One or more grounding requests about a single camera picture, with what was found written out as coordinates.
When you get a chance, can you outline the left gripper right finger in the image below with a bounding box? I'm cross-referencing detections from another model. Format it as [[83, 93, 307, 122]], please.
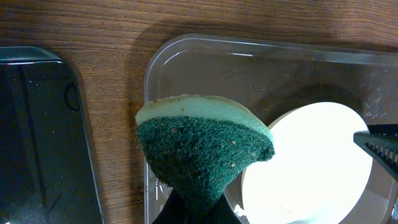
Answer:
[[205, 194, 242, 224]]

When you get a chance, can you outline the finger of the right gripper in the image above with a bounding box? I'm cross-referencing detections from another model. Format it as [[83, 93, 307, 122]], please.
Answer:
[[353, 133, 397, 181]]

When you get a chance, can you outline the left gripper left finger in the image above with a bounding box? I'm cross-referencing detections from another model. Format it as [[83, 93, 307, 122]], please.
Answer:
[[152, 190, 186, 224]]

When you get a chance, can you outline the white plate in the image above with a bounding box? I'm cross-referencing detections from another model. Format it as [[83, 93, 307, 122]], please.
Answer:
[[241, 101, 374, 224]]

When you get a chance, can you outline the green scrubbing sponge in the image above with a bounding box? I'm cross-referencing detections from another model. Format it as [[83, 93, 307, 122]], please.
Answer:
[[135, 95, 275, 216]]

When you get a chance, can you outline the black rectangular tray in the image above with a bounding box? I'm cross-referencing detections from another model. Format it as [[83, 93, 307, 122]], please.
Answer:
[[1, 47, 105, 224]]

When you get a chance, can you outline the brown plastic serving tray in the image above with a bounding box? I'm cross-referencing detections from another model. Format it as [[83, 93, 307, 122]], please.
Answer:
[[144, 34, 397, 223]]

